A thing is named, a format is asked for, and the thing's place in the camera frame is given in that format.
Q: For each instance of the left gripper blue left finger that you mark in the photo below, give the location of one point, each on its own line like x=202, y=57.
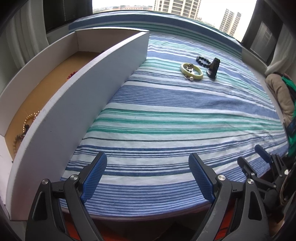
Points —
x=83, y=185

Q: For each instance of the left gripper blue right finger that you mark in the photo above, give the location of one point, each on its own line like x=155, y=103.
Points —
x=211, y=185

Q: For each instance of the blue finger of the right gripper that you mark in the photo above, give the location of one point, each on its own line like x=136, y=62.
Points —
x=247, y=169
x=263, y=154

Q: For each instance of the pale green jade bangle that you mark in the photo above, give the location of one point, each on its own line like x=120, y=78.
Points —
x=191, y=72

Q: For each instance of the green cloth bag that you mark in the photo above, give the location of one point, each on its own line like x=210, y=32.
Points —
x=290, y=126

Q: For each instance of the white cardboard box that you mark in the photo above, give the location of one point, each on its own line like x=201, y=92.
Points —
x=63, y=121

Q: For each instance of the striped blue green bedspread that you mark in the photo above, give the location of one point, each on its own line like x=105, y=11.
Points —
x=157, y=118

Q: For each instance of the white right curtain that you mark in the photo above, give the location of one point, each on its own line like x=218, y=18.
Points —
x=284, y=53

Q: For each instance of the white curtain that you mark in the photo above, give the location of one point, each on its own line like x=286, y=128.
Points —
x=26, y=33
x=284, y=53

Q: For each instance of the black watch on stand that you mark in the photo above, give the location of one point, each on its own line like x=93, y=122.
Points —
x=212, y=71

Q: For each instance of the white left curtain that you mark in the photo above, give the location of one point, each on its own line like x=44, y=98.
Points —
x=26, y=33

